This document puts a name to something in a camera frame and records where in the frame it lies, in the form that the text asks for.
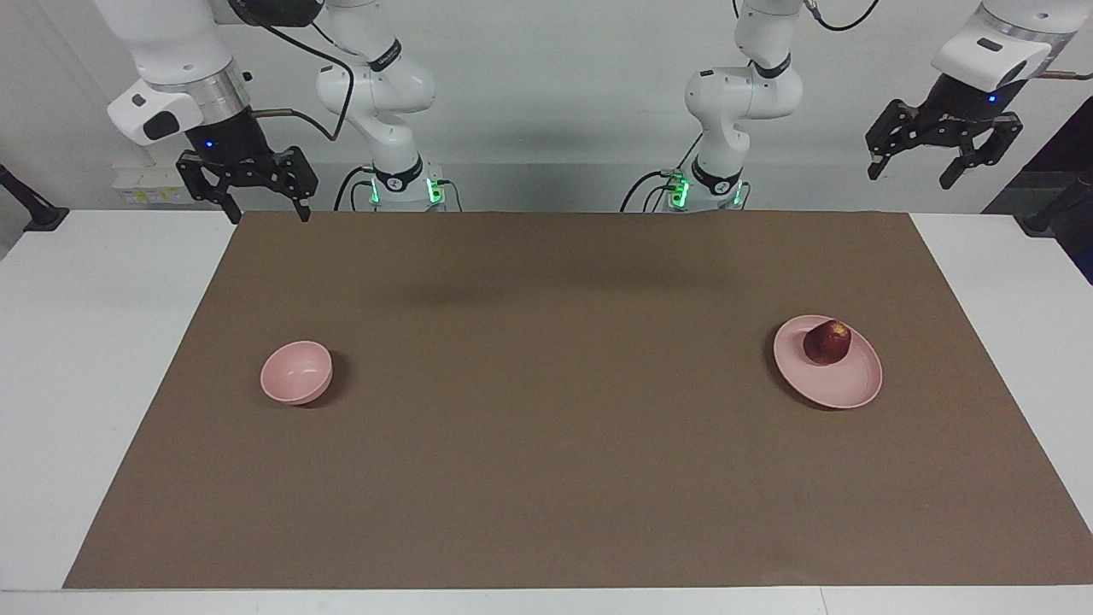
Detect brown table mat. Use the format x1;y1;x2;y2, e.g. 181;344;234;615
62;211;1093;590

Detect dark red apple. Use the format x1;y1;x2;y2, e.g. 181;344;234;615
803;319;852;366

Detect black clamp stand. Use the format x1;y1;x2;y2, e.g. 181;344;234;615
1014;167;1093;237
0;162;70;233

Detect dark cabinet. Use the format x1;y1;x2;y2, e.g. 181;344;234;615
982;94;1093;284

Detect pink bowl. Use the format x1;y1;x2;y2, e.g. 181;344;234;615
260;341;334;407

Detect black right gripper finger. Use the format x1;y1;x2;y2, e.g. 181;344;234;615
270;146;319;224
176;152;243;226

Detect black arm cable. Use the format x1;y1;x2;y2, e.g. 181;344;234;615
801;0;1093;83
229;0;356;144

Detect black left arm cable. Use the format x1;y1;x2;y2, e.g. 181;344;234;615
801;0;1093;83

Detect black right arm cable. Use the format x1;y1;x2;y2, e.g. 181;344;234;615
229;0;356;144

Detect black right base cables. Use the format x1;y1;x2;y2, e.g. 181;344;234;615
333;165;464;213

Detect pink plate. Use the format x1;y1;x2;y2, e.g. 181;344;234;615
773;314;884;410

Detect black base cables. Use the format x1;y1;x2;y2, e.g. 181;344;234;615
333;165;464;213
619;132;752;213

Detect white wall power strip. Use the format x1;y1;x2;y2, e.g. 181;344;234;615
113;165;187;207

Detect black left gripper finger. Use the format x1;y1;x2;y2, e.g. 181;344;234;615
865;99;916;181
938;114;1024;191

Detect black left base cables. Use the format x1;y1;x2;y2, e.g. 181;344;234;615
619;132;752;213

